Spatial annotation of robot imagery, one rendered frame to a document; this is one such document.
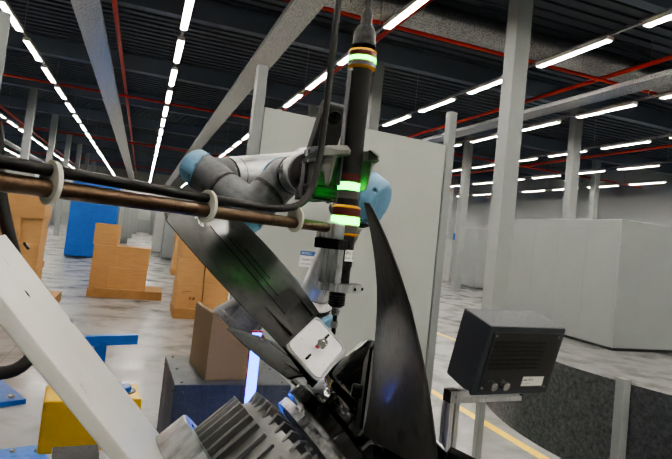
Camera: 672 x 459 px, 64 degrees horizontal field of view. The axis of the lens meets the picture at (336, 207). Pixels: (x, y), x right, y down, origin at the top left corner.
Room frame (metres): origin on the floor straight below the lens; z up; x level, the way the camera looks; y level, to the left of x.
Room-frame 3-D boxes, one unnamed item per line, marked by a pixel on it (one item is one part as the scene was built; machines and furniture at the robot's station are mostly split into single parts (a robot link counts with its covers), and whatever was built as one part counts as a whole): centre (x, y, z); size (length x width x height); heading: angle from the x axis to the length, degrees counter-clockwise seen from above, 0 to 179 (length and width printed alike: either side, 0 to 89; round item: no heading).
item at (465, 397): (1.41, -0.43, 1.04); 0.24 x 0.03 x 0.03; 116
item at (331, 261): (0.81, -0.01, 1.37); 0.09 x 0.07 x 0.10; 151
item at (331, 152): (0.81, 0.01, 1.51); 0.09 x 0.03 x 0.06; 16
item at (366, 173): (0.83, -0.04, 1.51); 0.09 x 0.03 x 0.06; 36
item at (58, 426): (1.01, 0.41, 1.02); 0.16 x 0.10 x 0.11; 116
